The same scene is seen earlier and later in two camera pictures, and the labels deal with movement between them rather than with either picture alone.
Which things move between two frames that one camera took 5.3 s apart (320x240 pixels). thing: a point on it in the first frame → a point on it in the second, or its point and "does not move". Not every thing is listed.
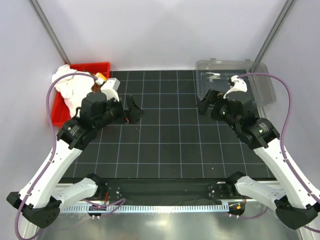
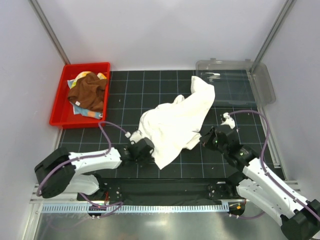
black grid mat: (172, 139) does not move
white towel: (73, 85) → (173, 127)
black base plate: (167, 190) does not move
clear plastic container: (214, 74) does not move
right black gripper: (212, 96) → (206, 140)
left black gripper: (133, 114) → (149, 158)
